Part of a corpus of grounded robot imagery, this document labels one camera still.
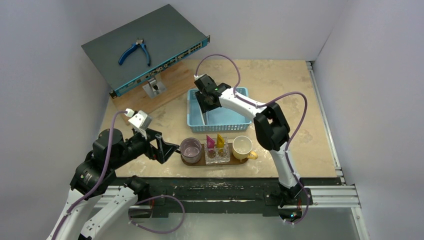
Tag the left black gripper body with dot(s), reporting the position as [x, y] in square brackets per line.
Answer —
[142, 145]

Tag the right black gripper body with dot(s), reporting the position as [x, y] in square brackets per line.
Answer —
[204, 100]

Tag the light blue plastic basket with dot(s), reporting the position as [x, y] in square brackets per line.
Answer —
[219, 120]

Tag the purple translucent cup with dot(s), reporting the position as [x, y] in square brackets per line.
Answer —
[190, 150]

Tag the dark wooden oval tray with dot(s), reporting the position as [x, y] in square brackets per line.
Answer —
[201, 162]

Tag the yellow toothpaste tube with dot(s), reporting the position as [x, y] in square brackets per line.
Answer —
[220, 141]

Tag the clear glass toothbrush holder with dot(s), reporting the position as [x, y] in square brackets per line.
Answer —
[217, 155]

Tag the yellow mug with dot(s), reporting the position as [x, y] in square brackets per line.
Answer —
[242, 148]

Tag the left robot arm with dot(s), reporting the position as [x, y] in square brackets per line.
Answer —
[97, 172]

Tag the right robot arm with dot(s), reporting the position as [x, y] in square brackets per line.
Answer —
[272, 130]

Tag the wooden base board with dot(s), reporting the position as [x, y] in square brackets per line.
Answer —
[177, 80]

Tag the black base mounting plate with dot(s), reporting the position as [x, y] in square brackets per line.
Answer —
[234, 195]

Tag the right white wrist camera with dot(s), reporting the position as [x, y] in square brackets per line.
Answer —
[196, 77]

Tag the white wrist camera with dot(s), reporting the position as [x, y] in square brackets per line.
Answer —
[196, 77]
[139, 122]

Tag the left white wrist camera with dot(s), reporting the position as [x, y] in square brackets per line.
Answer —
[139, 122]

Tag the metal stand bracket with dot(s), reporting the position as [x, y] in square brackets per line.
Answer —
[154, 86]

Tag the grey network switch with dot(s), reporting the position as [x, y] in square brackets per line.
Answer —
[133, 53]

